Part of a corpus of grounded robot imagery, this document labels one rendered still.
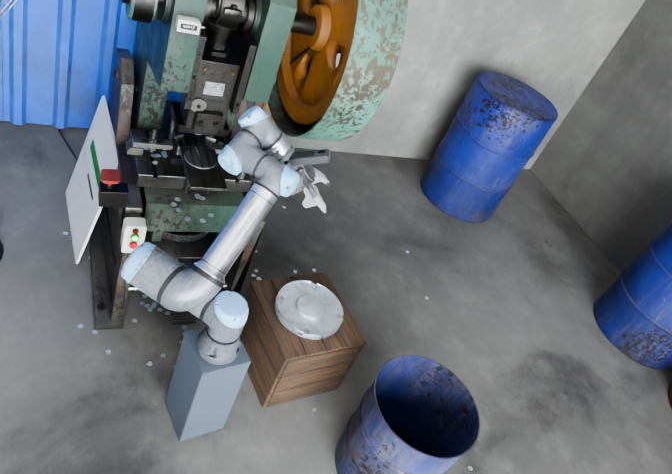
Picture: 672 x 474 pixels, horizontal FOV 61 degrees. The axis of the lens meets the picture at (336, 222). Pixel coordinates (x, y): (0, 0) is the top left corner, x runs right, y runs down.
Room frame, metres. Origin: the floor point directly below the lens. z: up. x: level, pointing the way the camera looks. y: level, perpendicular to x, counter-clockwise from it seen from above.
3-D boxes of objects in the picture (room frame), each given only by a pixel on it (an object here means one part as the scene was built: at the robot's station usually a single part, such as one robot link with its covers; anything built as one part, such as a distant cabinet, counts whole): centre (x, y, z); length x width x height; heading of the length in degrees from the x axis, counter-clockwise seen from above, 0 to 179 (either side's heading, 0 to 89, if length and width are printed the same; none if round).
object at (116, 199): (1.50, 0.77, 0.62); 0.10 x 0.06 x 0.20; 126
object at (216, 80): (1.84, 0.62, 1.04); 0.17 x 0.15 x 0.30; 36
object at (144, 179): (1.87, 0.65, 0.68); 0.45 x 0.30 x 0.06; 126
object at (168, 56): (1.99, 0.73, 0.83); 0.79 x 0.43 x 1.34; 36
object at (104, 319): (1.83, 0.95, 0.45); 0.92 x 0.12 x 0.90; 36
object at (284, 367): (1.69, -0.05, 0.18); 0.40 x 0.38 x 0.35; 42
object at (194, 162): (1.73, 0.55, 0.72); 0.25 x 0.14 x 0.14; 36
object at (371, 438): (1.40, -0.58, 0.24); 0.42 x 0.42 x 0.48
